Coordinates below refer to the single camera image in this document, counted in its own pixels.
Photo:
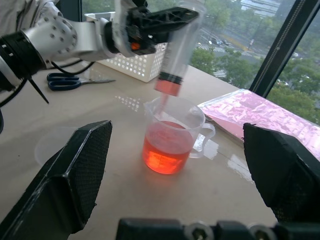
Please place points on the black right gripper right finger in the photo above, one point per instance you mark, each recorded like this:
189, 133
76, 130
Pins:
287, 175

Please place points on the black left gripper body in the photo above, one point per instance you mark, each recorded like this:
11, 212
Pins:
140, 32

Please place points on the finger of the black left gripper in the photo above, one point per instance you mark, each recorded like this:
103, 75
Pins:
172, 16
163, 35

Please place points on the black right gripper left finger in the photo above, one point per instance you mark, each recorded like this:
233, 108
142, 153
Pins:
62, 190

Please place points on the large clear plastic syringe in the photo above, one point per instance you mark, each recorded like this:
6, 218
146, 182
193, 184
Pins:
180, 60

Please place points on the clear measuring cup red liquid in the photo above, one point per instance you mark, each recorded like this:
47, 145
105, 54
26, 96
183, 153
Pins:
165, 152

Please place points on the white perforated plastic basket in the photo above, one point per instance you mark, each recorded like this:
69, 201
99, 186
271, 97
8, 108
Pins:
136, 67

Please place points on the clear petri dish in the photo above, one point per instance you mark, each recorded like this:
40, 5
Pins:
50, 147

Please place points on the pink plastic bag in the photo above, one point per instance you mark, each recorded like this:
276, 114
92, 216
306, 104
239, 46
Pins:
262, 117

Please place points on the black zip tie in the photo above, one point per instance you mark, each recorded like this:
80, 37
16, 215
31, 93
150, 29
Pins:
37, 90

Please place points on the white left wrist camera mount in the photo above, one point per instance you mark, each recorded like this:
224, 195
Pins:
120, 37

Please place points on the black window frame post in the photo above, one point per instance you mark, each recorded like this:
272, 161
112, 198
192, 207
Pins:
280, 50

